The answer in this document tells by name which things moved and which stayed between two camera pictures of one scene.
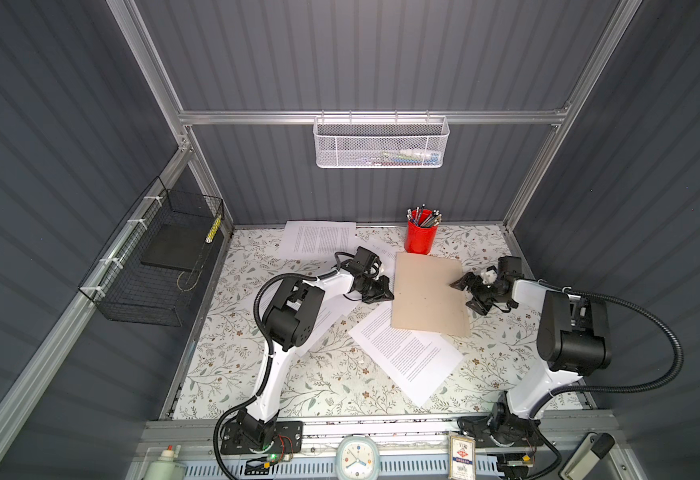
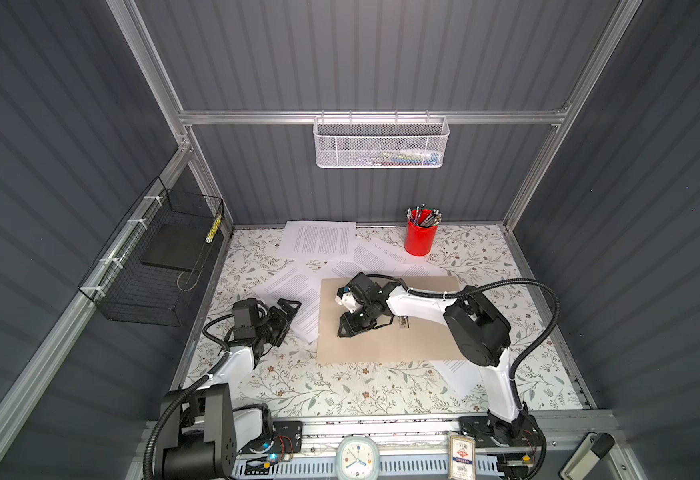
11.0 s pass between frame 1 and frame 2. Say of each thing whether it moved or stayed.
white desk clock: stayed
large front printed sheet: moved
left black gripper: moved
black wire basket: stayed
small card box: stayed
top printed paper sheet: stayed
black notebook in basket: stayed
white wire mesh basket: stayed
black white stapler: stayed
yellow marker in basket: stayed
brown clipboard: moved
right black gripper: moved
